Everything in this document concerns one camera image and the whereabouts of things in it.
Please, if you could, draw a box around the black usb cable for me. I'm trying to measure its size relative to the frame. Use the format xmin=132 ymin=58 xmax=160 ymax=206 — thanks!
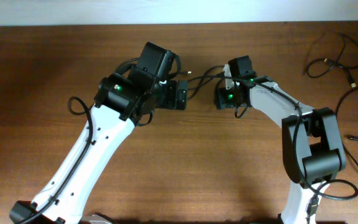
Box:
xmin=302 ymin=32 xmax=358 ymax=88

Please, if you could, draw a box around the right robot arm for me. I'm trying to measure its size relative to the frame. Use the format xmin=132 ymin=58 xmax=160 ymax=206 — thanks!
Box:
xmin=214 ymin=55 xmax=346 ymax=223

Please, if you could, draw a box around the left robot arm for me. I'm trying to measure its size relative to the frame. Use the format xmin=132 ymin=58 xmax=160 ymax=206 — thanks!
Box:
xmin=9 ymin=42 xmax=188 ymax=224

